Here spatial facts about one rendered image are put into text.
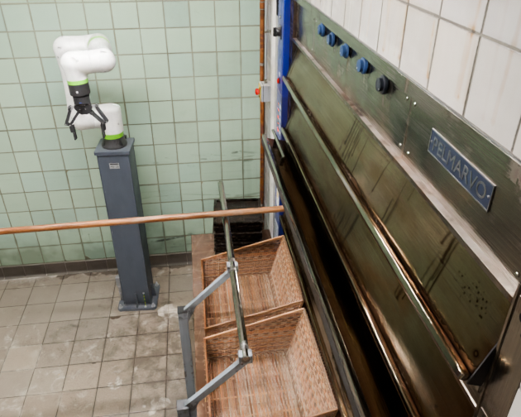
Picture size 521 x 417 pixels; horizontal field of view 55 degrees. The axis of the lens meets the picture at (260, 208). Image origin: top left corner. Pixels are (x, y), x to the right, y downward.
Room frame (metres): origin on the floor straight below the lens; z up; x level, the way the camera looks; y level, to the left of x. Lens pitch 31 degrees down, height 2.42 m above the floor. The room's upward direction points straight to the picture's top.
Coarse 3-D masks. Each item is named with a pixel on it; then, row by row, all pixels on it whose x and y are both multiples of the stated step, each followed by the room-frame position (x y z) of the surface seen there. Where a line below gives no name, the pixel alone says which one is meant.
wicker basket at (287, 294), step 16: (272, 240) 2.30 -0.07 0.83; (208, 256) 2.26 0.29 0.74; (240, 256) 2.28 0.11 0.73; (272, 256) 2.30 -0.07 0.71; (288, 256) 2.13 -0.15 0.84; (208, 272) 2.25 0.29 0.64; (240, 272) 2.28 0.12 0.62; (256, 272) 2.29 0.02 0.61; (272, 272) 2.27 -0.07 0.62; (288, 272) 2.06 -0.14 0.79; (224, 288) 2.17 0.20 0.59; (240, 288) 2.17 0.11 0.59; (256, 288) 2.17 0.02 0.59; (272, 288) 2.17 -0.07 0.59; (288, 288) 1.98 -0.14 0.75; (208, 304) 2.04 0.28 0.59; (224, 304) 2.03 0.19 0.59; (256, 304) 2.03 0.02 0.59; (272, 304) 2.04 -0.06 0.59; (288, 304) 1.76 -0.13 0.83; (208, 320) 1.91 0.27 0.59; (224, 320) 1.91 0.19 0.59; (256, 320) 1.74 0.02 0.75; (288, 320) 1.77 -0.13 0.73
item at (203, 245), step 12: (192, 240) 2.65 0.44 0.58; (204, 240) 2.65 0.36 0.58; (264, 240) 2.65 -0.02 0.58; (192, 252) 2.52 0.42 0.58; (204, 252) 2.52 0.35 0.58; (192, 264) 2.40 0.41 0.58; (204, 336) 1.81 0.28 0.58; (204, 360) 1.66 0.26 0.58; (204, 372) 1.59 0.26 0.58; (204, 384) 1.52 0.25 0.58; (204, 408) 1.39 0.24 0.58
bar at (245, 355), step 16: (224, 192) 2.24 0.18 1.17; (224, 208) 2.06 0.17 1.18; (224, 224) 1.93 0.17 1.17; (224, 272) 1.64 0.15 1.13; (208, 288) 1.61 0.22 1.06; (192, 304) 1.60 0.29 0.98; (240, 304) 1.39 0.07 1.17; (240, 320) 1.30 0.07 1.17; (240, 336) 1.23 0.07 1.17; (240, 352) 1.16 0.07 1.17; (192, 368) 1.59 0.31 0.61; (240, 368) 1.15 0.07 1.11; (192, 384) 1.59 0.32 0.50; (208, 384) 1.14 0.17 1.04; (176, 400) 1.14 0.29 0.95; (192, 400) 1.12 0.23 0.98; (192, 416) 1.58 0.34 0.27
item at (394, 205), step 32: (320, 96) 1.84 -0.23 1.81; (320, 128) 1.71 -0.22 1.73; (352, 128) 1.46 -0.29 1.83; (352, 160) 1.37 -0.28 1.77; (384, 160) 1.21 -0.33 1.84; (352, 192) 1.23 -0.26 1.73; (384, 192) 1.13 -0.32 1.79; (416, 192) 1.01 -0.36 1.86; (384, 224) 1.05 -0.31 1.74; (416, 224) 0.95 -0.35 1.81; (416, 256) 0.89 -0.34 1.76; (448, 256) 0.80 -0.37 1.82; (416, 288) 0.82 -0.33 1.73; (448, 288) 0.76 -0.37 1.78; (480, 288) 0.69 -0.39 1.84; (448, 320) 0.71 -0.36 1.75; (480, 320) 0.65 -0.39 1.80; (448, 352) 0.64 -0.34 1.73; (480, 352) 0.61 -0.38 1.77
